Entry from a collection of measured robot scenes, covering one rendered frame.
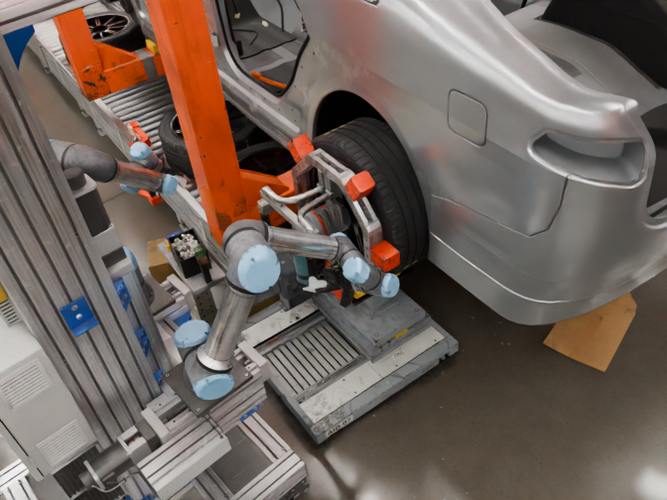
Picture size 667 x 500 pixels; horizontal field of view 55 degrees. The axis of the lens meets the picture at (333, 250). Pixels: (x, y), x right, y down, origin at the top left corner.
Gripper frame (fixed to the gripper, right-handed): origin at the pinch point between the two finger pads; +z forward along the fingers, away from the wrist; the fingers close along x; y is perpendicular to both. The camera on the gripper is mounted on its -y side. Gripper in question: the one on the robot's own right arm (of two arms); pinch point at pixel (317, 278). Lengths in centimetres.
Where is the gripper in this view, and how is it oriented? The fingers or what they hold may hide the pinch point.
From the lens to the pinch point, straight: 229.0
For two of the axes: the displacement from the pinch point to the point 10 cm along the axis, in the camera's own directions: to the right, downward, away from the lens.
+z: -7.2, -0.9, 6.8
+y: -3.0, -8.5, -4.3
